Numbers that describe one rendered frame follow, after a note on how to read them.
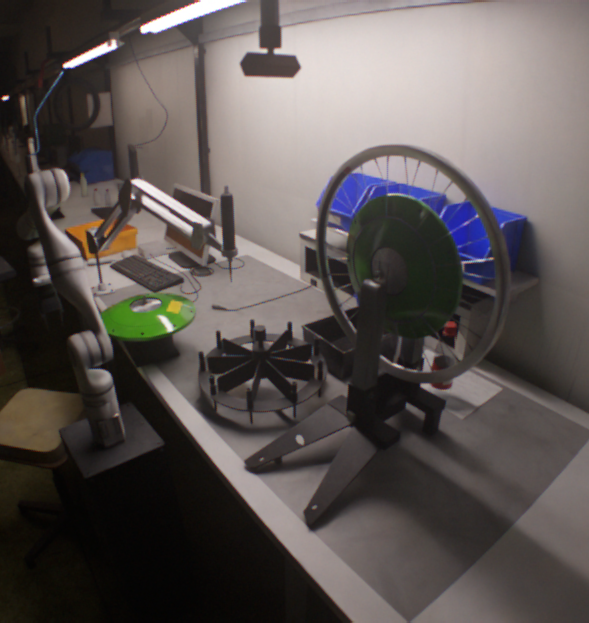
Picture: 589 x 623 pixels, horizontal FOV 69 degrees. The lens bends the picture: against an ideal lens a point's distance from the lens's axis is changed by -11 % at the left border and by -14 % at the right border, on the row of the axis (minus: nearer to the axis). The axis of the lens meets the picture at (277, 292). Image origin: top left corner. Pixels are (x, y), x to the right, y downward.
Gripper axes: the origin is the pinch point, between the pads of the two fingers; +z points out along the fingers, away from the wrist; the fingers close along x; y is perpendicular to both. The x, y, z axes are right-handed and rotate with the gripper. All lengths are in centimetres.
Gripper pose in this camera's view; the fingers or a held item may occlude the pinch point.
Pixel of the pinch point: (56, 328)
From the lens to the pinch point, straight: 168.2
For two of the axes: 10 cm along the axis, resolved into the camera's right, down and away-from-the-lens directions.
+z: 0.2, 9.1, 4.1
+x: -7.8, 2.7, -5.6
